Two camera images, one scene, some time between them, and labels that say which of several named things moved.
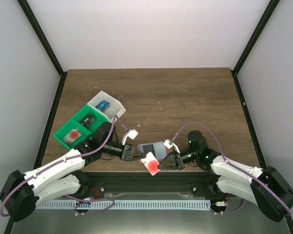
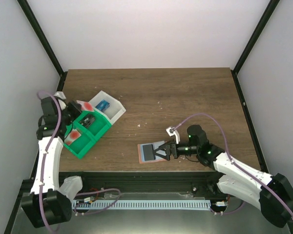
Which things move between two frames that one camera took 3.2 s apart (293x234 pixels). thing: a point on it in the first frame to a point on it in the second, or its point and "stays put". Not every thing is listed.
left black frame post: x=31 y=18 stays put
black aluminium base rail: x=199 y=183 stays put
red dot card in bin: x=72 y=136 stays put
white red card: x=151 y=163 to x=86 y=106
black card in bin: x=87 y=121 stays put
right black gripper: x=178 y=162 to x=173 y=146
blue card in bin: x=103 y=105 stays put
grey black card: x=147 y=148 stays put
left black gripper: x=128 y=152 to x=76 y=107
